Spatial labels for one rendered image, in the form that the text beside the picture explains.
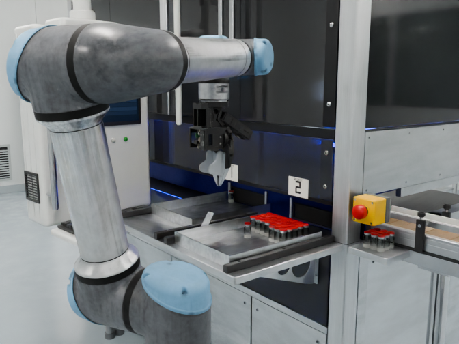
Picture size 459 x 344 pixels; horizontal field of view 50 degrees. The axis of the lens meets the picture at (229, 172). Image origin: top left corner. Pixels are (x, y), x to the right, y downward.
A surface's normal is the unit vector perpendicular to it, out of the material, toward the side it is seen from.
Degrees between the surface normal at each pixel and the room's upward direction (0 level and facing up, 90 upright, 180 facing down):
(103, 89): 131
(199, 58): 86
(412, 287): 90
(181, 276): 7
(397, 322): 90
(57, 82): 118
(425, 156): 90
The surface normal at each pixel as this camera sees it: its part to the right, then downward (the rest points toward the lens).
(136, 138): 0.72, 0.12
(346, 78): -0.79, 0.11
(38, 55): -0.43, -0.04
